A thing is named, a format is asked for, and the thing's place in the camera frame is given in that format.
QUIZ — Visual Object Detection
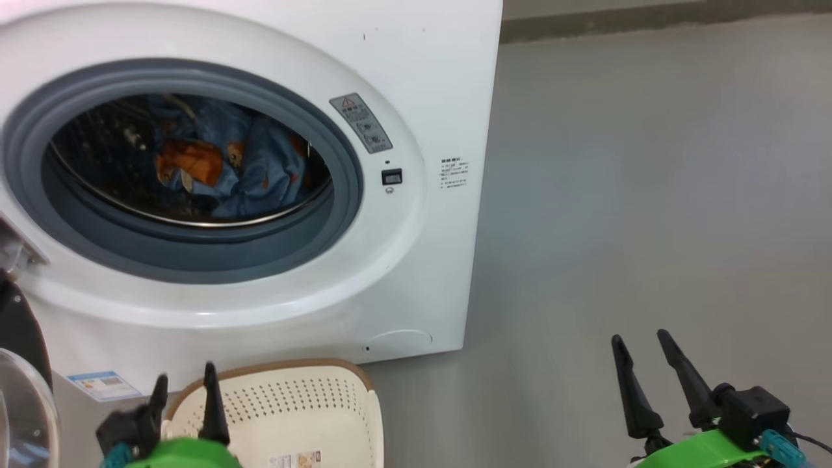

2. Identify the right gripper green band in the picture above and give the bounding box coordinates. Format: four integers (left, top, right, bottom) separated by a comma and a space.
611, 329, 813, 468

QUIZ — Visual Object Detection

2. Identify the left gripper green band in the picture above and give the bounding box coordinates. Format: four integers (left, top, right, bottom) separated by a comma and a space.
96, 362, 242, 468

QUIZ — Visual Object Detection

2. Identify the black glass washing machine door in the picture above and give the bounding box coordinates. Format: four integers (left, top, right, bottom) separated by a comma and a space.
0, 270, 62, 468

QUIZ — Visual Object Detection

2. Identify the blue bear-print garment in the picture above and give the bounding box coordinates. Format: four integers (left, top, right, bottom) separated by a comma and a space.
146, 94, 313, 218

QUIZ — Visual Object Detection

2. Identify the cream perforated laundry basket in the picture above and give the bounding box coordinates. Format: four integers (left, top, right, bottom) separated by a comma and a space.
161, 358, 384, 468

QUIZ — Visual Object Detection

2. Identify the paper basket label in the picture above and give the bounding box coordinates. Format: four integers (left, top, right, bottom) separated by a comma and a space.
266, 450, 322, 468

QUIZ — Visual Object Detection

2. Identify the grey rubber door gasket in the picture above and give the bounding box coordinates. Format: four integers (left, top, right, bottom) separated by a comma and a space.
2, 58, 363, 285

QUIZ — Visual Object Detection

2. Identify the metal door hinge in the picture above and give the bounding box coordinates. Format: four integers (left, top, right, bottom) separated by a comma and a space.
0, 214, 49, 274

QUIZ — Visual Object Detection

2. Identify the white front-load washing machine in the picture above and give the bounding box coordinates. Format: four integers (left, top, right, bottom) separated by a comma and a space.
0, 0, 503, 468

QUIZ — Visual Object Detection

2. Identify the blue energy label sticker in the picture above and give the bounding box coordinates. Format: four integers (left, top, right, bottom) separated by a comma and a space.
67, 370, 142, 402

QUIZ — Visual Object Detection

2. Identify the round white filter cover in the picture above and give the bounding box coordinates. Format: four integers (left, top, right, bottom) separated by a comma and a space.
363, 330, 433, 357

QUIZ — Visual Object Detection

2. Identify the stainless steel washer drum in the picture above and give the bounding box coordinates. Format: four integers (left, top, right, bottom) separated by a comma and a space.
49, 94, 335, 228

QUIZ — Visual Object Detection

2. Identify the grey warning sticker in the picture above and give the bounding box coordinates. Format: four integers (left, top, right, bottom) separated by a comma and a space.
329, 93, 393, 155

